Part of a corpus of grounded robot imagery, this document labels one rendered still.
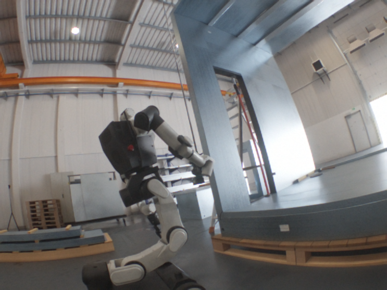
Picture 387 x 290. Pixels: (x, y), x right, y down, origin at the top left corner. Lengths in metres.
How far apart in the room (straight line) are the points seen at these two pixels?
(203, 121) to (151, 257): 1.33
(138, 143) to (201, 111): 0.98
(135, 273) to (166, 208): 0.45
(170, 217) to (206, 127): 1.02
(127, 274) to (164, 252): 0.26
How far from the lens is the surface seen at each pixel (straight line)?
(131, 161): 1.05
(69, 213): 7.70
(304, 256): 1.35
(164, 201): 1.13
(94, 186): 5.74
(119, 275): 1.15
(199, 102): 1.94
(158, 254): 1.19
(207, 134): 1.83
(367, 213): 1.20
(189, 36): 2.64
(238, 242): 1.67
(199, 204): 3.87
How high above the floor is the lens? 0.73
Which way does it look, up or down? 12 degrees up
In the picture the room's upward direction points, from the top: 13 degrees counter-clockwise
